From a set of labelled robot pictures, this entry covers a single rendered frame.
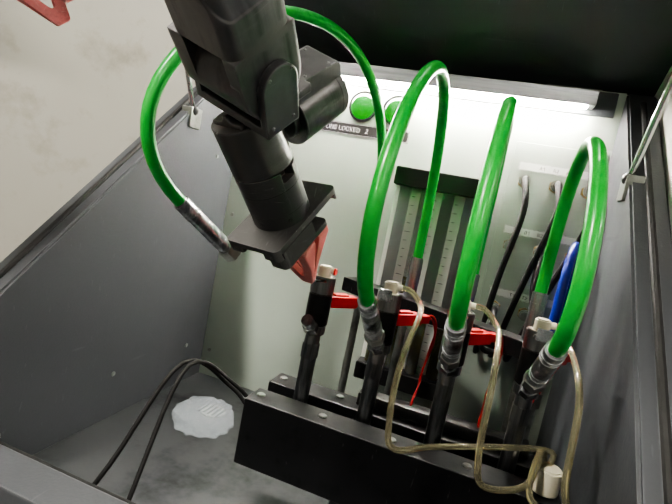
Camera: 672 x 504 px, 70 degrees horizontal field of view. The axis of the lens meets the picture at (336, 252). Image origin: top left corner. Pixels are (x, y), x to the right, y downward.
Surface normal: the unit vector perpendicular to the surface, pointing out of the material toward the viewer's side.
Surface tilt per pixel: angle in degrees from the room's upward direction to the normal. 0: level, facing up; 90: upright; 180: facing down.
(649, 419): 43
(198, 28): 140
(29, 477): 0
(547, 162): 90
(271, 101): 110
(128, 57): 90
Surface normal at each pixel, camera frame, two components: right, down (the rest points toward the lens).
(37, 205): 0.74, 0.22
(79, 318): 0.93, 0.22
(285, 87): 0.77, 0.54
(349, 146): -0.31, 0.05
